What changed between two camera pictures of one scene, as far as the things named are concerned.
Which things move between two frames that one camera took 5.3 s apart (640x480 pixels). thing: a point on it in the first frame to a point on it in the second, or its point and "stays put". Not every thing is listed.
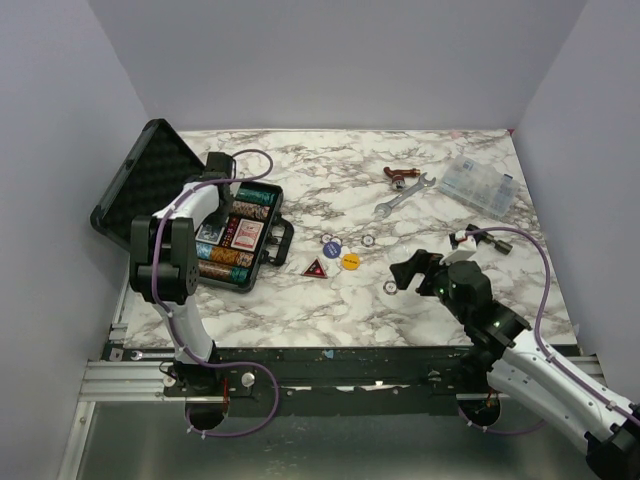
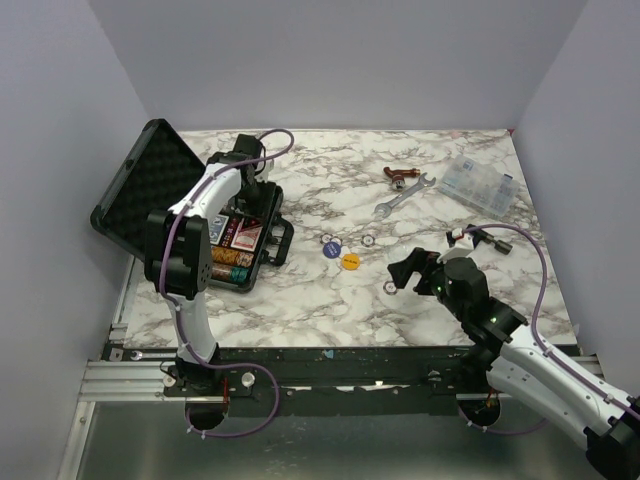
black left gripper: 224,217 to 260,207
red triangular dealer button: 315,269 to 250,223
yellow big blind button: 350,261 stays put
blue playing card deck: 210,234 stays put
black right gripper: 423,261 stays put
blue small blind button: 331,250 stays put
